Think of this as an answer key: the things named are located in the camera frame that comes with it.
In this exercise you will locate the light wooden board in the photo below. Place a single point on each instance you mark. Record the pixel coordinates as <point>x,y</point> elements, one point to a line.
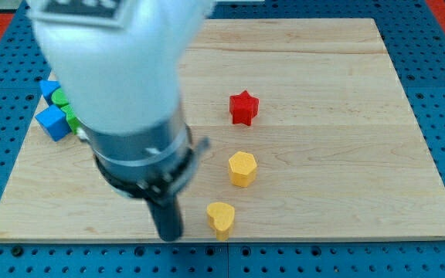
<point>340,156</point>

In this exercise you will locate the yellow heart block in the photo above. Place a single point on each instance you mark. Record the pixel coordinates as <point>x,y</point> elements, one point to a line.
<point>221,218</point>

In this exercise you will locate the blue cube block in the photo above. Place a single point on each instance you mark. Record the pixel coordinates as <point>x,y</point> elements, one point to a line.
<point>53,122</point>

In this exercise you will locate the grey metal end-effector flange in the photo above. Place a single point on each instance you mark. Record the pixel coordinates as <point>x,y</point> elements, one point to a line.
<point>155,163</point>

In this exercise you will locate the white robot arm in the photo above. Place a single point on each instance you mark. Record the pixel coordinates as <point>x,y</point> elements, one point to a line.
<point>117,62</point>

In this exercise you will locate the blue triangle block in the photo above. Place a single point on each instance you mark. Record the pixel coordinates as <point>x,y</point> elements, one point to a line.
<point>47,88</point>

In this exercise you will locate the yellow hexagon block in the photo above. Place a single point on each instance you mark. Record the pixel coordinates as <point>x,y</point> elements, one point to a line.
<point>242,169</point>

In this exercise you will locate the green star block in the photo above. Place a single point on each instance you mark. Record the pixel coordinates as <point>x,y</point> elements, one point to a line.
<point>71,118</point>

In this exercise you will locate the green circle block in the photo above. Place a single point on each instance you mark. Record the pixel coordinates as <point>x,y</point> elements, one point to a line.
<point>59,98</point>

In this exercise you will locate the red star block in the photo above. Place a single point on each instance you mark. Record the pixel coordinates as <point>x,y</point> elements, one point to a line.
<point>243,107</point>

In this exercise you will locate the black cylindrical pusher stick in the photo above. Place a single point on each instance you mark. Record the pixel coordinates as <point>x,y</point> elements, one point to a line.
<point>167,217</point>

